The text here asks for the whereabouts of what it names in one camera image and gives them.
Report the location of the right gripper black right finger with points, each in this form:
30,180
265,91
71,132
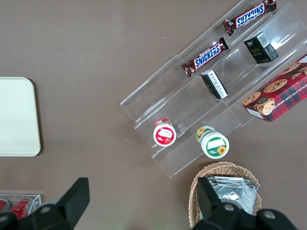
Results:
211,210

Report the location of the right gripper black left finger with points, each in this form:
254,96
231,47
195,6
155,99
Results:
69,203

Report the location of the light wicker basket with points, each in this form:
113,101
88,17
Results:
223,167

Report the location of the beige plastic tray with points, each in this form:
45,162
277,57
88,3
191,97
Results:
16,117

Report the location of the silver foil pack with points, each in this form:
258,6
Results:
233,197
227,179

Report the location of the clear acrylic bottle rack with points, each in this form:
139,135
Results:
36,198

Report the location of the green lidded yogurt cup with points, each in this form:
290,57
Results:
214,146

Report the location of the red lidded yogurt cup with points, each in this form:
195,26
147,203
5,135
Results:
165,135

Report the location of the clear acrylic stepped display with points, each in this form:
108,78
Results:
156,105

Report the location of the small black carton box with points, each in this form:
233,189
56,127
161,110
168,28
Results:
261,48
213,83

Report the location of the red tartan cookie box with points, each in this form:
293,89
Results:
278,95

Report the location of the Snickers chocolate bar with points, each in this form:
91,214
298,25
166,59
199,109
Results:
206,57
249,16

